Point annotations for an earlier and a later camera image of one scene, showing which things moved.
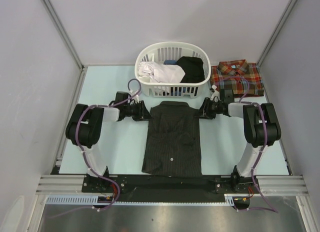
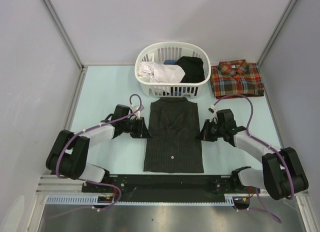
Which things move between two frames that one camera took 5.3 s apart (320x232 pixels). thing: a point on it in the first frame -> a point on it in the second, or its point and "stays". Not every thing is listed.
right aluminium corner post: [279, 27] stays
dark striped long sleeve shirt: [173, 147] stays
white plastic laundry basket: [171, 51] stays
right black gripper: [204, 111] -> [204, 134]
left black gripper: [143, 114] -> [141, 131]
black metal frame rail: [167, 188] stays
